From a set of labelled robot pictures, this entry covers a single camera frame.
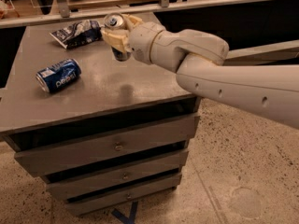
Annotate grey drawer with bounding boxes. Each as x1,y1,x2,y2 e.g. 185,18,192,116
15,113,199,176
65,173,182,216
46,148,189,200

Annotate bottom grey drawer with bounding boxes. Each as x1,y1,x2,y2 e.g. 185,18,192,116
65,173,182,216

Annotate grey drawer cabinet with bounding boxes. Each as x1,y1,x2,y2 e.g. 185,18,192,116
0,24,200,207

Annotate blue pepsi can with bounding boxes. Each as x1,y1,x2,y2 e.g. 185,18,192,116
36,59,81,93

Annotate metal frame railing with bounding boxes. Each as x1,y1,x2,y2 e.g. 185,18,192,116
0,0,271,29

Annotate silver redbull can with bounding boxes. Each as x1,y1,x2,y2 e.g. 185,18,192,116
104,13,131,62

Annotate middle grey drawer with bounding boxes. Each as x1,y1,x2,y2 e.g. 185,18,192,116
46,148,189,200

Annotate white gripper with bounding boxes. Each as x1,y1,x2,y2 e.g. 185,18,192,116
101,14,165,64

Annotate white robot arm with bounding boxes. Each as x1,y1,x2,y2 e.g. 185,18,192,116
101,13,299,129

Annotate crumpled blue chip bag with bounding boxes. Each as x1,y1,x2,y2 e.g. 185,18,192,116
50,20,102,49

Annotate top grey drawer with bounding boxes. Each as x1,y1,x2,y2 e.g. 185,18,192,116
15,113,199,176

